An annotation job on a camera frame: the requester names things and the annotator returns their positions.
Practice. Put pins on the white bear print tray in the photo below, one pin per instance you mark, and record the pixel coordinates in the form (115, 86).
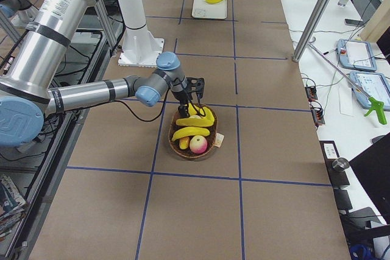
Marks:
(204, 10)

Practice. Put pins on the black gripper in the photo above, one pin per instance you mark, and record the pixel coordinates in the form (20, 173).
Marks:
(183, 100)

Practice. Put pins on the grey metal frame post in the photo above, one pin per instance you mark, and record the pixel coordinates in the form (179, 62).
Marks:
(308, 31)

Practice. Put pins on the yellow starfruit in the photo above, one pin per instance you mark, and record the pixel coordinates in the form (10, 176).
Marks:
(194, 122)

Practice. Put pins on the brown woven wicker basket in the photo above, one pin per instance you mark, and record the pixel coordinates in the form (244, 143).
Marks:
(202, 111)

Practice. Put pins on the paper price tag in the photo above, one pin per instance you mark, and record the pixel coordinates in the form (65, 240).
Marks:
(218, 140)

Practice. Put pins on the red and white apple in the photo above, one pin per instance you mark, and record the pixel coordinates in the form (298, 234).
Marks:
(198, 144)

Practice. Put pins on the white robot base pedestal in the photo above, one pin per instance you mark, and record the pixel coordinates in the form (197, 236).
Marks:
(139, 46)

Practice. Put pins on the blue teach pendant far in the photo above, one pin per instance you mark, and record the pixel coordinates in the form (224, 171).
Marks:
(356, 55)

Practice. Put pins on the blue teach pendant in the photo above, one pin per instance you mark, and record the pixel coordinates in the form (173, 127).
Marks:
(356, 55)
(374, 83)

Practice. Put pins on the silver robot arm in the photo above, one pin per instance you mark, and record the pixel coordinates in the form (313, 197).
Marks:
(60, 46)

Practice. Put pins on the silver metal weight cylinder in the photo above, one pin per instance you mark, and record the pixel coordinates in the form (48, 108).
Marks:
(340, 164)

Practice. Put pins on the green tipped grabber stick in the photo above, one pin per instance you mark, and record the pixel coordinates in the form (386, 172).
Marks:
(375, 105)

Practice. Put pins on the black labelled box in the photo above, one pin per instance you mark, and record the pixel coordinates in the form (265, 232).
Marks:
(336, 174)

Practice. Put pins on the blue teach pendant near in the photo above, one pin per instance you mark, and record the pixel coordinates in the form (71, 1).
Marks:
(374, 83)

